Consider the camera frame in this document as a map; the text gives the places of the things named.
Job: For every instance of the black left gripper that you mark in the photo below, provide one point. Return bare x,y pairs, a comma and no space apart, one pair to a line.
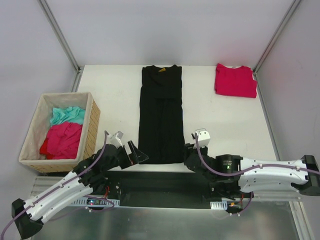
127,155

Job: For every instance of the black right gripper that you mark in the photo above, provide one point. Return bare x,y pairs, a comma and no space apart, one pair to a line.
189,155

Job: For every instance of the black flower print t-shirt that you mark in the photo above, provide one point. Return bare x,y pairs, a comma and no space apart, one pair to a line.
161,129

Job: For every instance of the wicker laundry basket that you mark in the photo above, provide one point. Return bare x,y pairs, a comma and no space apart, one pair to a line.
40,124

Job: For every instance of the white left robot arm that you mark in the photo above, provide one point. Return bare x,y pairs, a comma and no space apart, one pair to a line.
65,185

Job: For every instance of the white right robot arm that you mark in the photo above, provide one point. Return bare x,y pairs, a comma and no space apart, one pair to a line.
233,175

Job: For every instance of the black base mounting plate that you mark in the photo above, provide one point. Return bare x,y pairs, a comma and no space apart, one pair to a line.
179,190

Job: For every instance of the teal t-shirt in basket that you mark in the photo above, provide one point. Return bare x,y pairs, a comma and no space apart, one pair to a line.
71,114

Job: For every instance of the red t-shirt in basket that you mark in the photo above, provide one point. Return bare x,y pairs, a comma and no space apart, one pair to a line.
62,141

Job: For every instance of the folded red t-shirt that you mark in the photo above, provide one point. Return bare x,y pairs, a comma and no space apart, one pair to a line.
235,82

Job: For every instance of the right white cable duct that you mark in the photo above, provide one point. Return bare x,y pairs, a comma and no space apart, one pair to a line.
226,205

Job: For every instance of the white cable duct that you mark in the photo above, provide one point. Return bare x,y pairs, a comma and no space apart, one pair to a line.
226,205
95,202

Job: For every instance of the left white cable duct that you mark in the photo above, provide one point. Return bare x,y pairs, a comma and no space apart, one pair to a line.
95,202

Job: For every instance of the aluminium front rail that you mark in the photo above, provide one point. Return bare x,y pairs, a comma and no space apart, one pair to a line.
44,182

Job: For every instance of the left aluminium frame post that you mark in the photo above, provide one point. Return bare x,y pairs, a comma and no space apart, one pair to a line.
59,34

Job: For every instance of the aluminium frame post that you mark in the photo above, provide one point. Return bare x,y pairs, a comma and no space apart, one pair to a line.
59,34
293,7

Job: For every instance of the right aluminium frame post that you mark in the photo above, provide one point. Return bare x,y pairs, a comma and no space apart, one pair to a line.
293,7

